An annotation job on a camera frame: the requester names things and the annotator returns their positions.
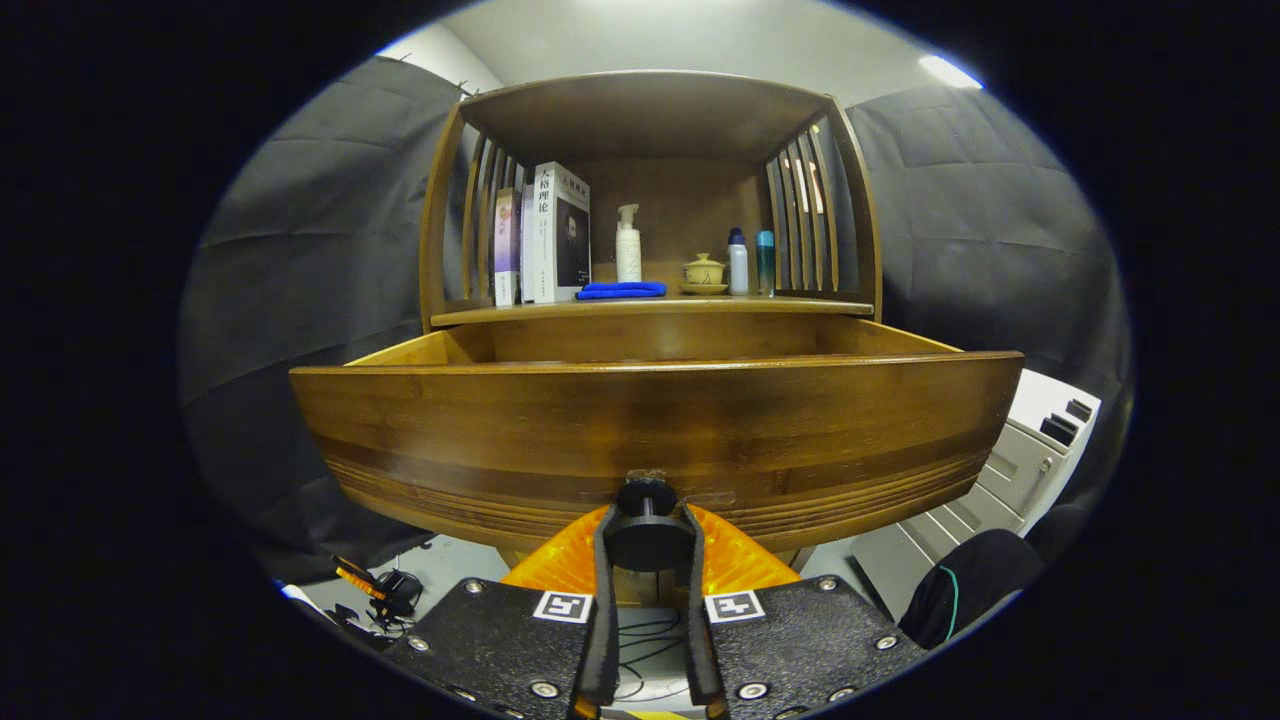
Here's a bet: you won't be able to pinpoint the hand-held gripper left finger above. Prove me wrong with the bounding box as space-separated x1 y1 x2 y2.
383 503 621 720

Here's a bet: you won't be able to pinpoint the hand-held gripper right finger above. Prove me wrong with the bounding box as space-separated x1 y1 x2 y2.
682 503 926 720

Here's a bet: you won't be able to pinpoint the black drawer knob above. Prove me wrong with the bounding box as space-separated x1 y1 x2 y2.
603 470 698 573

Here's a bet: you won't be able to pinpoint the brown wooden drawer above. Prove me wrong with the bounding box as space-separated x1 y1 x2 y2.
288 325 1026 556

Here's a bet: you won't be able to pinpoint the brown wooden countertop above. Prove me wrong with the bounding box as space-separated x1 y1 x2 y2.
430 293 876 329

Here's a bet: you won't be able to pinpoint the white drawer unit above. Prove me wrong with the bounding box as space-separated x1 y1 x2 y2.
850 368 1103 601

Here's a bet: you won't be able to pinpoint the brown wooden cabinet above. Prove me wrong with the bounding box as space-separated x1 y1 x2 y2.
418 68 886 606

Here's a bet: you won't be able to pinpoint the black floor device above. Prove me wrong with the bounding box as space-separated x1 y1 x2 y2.
375 568 426 621

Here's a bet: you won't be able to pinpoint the orange black tool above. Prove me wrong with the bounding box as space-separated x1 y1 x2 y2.
332 555 389 603

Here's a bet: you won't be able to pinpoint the person's dark clothing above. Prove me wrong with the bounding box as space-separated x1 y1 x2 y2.
897 528 1046 651

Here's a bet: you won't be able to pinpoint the white pump bottle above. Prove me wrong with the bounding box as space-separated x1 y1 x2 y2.
615 204 643 284

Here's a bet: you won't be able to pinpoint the thin white book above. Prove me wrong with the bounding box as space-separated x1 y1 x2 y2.
519 182 537 304

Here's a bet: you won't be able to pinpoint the white portrait book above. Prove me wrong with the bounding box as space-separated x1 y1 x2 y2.
530 160 593 304

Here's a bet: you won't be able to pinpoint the purple book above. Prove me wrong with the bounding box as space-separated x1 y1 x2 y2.
492 187 523 307

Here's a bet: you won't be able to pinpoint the strip ceiling light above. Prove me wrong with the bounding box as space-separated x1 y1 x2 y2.
918 54 986 91

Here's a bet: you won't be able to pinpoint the black floor cables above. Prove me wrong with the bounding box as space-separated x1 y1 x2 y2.
615 610 686 701

